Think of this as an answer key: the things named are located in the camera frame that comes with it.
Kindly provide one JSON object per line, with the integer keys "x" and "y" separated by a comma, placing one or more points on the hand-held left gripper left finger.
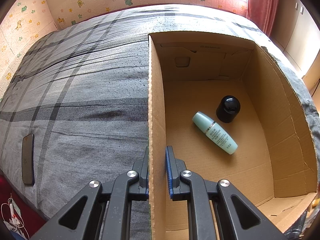
{"x": 142, "y": 177}

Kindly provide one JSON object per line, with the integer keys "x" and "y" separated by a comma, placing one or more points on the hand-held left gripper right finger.
{"x": 170, "y": 175}

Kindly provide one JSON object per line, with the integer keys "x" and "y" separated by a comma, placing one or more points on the teal cosmetic bottle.
{"x": 215, "y": 132}

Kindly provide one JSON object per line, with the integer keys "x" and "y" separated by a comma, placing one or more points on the brown cardboard box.
{"x": 237, "y": 180}

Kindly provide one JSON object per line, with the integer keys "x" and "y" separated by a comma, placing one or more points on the black round-top jar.
{"x": 228, "y": 108}

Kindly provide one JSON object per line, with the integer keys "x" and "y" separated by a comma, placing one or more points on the grey plaid bedsheet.
{"x": 87, "y": 92}

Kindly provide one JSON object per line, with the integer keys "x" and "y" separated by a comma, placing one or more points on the black phone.
{"x": 28, "y": 158}

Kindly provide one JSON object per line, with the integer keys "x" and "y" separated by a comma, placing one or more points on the white power adapter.
{"x": 15, "y": 221}

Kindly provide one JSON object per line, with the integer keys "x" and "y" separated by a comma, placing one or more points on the person's plaid trousers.
{"x": 296, "y": 227}

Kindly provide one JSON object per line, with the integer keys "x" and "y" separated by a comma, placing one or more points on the cream wardrobe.
{"x": 295, "y": 30}

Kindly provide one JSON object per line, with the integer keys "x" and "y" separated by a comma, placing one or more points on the red curtain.
{"x": 262, "y": 5}

